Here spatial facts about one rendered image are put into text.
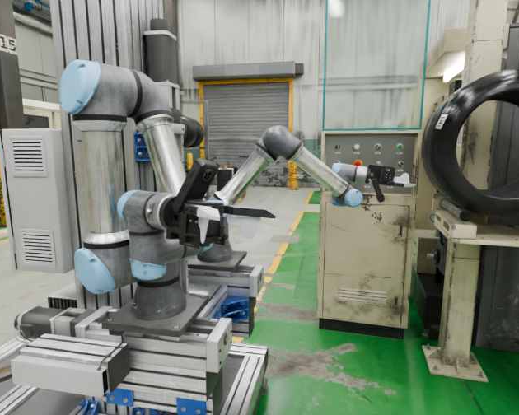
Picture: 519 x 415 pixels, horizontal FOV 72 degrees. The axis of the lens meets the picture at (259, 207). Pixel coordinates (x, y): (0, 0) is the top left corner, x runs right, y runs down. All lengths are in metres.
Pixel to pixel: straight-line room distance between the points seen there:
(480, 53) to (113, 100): 1.66
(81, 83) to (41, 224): 0.62
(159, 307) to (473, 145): 1.60
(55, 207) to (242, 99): 9.92
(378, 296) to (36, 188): 1.88
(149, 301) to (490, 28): 1.84
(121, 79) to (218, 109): 10.30
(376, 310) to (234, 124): 9.17
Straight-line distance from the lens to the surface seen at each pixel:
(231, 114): 11.06
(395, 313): 2.41
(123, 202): 0.82
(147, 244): 0.80
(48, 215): 1.34
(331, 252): 2.28
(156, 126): 0.94
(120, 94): 0.91
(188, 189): 0.68
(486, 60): 2.07
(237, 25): 11.51
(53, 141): 1.30
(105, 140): 0.89
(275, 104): 10.79
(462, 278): 2.13
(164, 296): 1.03
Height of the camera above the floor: 1.17
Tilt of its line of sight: 10 degrees down
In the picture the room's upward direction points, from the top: straight up
